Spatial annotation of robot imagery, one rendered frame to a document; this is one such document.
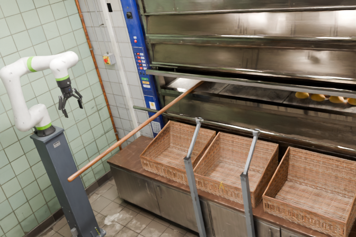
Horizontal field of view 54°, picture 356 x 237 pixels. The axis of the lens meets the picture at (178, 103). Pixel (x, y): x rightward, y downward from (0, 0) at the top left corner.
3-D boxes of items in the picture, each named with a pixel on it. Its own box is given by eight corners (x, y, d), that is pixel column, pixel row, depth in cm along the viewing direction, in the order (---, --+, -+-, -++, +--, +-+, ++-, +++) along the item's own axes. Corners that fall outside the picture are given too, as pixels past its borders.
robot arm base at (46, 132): (27, 132, 294) (24, 126, 291) (42, 124, 303) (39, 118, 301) (43, 138, 278) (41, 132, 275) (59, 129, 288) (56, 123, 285)
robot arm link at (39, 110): (30, 131, 280) (21, 110, 272) (43, 121, 292) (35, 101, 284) (42, 132, 275) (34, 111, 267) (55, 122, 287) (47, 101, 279)
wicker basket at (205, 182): (222, 156, 319) (219, 130, 307) (282, 171, 285) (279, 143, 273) (192, 188, 286) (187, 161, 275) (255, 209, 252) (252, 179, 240)
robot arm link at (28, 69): (16, 76, 259) (9, 62, 255) (28, 70, 270) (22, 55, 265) (34, 74, 252) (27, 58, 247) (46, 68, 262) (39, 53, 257)
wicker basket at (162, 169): (174, 143, 355) (169, 119, 343) (221, 156, 320) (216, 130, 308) (141, 169, 323) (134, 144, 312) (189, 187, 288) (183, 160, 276)
